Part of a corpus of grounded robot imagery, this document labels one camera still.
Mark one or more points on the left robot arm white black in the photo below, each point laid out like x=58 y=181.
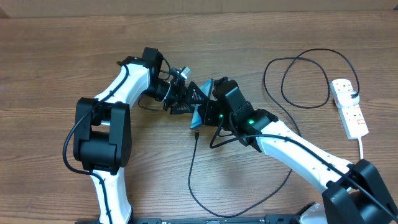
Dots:
x=102 y=139

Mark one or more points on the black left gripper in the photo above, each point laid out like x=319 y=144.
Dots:
x=178 y=98

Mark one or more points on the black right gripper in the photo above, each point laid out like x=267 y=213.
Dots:
x=208 y=113

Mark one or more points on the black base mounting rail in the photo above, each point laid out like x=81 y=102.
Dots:
x=267 y=219

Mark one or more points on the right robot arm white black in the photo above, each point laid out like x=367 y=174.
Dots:
x=351 y=193

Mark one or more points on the white charger plug adapter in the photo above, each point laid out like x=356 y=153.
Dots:
x=346 y=99

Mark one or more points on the white power strip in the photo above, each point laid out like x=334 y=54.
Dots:
x=352 y=118

